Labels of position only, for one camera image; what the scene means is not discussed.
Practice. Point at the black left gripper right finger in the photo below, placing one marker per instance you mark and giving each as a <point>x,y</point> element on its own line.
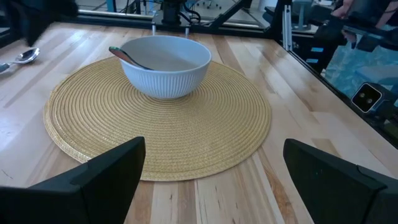
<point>335,193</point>

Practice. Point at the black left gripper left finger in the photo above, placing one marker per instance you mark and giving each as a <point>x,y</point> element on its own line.
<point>93,193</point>

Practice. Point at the silver metal spoon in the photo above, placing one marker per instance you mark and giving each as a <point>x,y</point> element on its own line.
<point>28,56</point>

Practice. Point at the iridescent blue metal fork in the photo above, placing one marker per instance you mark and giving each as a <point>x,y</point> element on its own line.
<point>124,56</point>

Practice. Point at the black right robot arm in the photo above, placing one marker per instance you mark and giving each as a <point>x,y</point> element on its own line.
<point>171,12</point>

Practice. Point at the round yellow woven placemat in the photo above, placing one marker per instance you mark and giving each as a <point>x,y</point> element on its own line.
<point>186,133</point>

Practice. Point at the small white peg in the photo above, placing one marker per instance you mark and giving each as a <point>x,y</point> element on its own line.
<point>153,29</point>
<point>187,32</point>

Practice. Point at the blue patterned cloth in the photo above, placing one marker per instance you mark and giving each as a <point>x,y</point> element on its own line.
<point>348,71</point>

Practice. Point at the white ribbed ceramic bowl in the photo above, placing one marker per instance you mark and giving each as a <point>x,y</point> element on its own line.
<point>168,84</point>

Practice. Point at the black box with blue labels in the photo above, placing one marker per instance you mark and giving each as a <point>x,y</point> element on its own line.
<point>301,56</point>

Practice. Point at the office chair base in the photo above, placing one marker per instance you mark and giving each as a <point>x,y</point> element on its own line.
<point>211,3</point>

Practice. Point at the grey-green stool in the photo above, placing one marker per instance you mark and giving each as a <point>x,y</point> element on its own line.
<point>301,12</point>

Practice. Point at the person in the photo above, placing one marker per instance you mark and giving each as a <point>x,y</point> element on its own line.
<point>342,7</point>

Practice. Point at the blue metal post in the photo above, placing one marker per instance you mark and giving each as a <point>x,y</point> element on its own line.
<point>111,4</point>

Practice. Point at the black table-level camera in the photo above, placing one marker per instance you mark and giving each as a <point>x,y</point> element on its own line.
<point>367,98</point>

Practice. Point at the silver aluminium profile post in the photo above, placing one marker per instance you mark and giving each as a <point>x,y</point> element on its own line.
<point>287,28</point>

